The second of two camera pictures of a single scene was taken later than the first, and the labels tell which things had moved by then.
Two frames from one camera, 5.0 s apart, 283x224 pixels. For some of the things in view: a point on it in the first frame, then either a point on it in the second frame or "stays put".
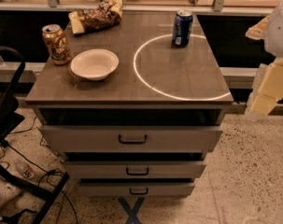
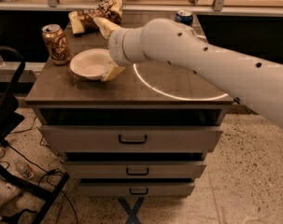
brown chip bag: [106, 13] stays put
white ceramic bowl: [94, 64] stays put
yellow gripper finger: [258, 32] to [112, 71]
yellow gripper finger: [263, 105] to [106, 26]
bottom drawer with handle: [134, 189] stays put
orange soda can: [57, 44] stays put
